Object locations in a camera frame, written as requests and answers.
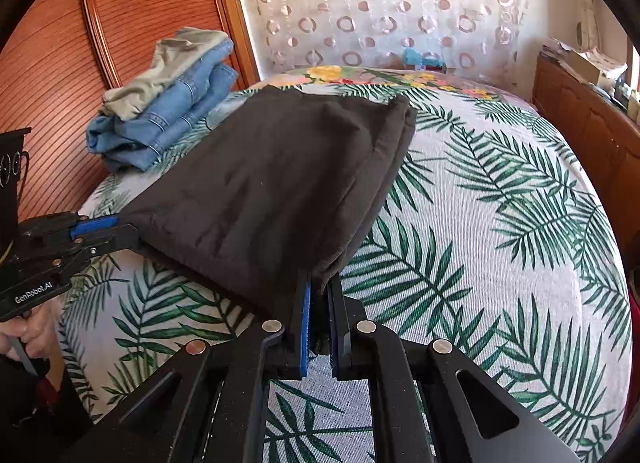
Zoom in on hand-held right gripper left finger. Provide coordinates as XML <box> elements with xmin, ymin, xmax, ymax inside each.
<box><xmin>60</xmin><ymin>279</ymin><xmax>316</xmax><ymax>463</ymax></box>

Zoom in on stack of papers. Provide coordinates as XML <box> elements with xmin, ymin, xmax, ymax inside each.
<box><xmin>542</xmin><ymin>37</ymin><xmax>576</xmax><ymax>62</ymax></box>

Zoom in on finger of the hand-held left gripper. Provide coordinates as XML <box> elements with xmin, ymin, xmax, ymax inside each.
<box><xmin>22</xmin><ymin>212</ymin><xmax>122</xmax><ymax>245</ymax></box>
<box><xmin>12</xmin><ymin>224</ymin><xmax>147</xmax><ymax>275</ymax></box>

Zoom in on white patterned paper bag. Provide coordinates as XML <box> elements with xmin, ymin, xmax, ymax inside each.
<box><xmin>580</xmin><ymin>46</ymin><xmax>629</xmax><ymax>75</ymax></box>

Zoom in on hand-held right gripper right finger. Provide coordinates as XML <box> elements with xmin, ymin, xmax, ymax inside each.
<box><xmin>327</xmin><ymin>275</ymin><xmax>582</xmax><ymax>463</ymax></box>

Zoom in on blue jeans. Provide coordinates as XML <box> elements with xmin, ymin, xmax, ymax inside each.
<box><xmin>86</xmin><ymin>38</ymin><xmax>240</xmax><ymax>175</ymax></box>

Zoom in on black pants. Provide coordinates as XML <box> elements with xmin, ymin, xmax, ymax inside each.
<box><xmin>120</xmin><ymin>84</ymin><xmax>419</xmax><ymax>315</ymax></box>

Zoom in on person's left hand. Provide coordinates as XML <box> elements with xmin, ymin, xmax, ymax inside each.
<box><xmin>0</xmin><ymin>300</ymin><xmax>59</xmax><ymax>363</ymax></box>

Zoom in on olive green pants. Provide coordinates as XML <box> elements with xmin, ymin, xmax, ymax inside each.
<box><xmin>101</xmin><ymin>27</ymin><xmax>229</xmax><ymax>120</ymax></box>

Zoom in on bed with leaf-print sheet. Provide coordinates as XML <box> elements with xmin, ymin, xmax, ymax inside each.
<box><xmin>55</xmin><ymin>77</ymin><xmax>634</xmax><ymax>463</ymax></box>

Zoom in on sheer circle-patterned curtain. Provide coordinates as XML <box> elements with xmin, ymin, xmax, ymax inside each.
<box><xmin>227</xmin><ymin>0</ymin><xmax>532</xmax><ymax>85</ymax></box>

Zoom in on tied pale window curtain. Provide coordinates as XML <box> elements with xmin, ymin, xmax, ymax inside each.
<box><xmin>575</xmin><ymin>0</ymin><xmax>602</xmax><ymax>50</ymax></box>

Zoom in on open cardboard box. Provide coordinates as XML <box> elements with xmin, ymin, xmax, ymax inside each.
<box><xmin>567</xmin><ymin>50</ymin><xmax>604</xmax><ymax>87</ymax></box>

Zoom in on person's dark clothing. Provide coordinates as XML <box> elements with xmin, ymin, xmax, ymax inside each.
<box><xmin>0</xmin><ymin>358</ymin><xmax>99</xmax><ymax>463</ymax></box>

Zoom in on floral pillow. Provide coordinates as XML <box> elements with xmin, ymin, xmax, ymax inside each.
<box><xmin>264</xmin><ymin>64</ymin><xmax>527</xmax><ymax>105</ymax></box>

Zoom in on long wooden cabinet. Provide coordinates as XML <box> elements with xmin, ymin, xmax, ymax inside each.
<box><xmin>531</xmin><ymin>54</ymin><xmax>640</xmax><ymax>231</ymax></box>

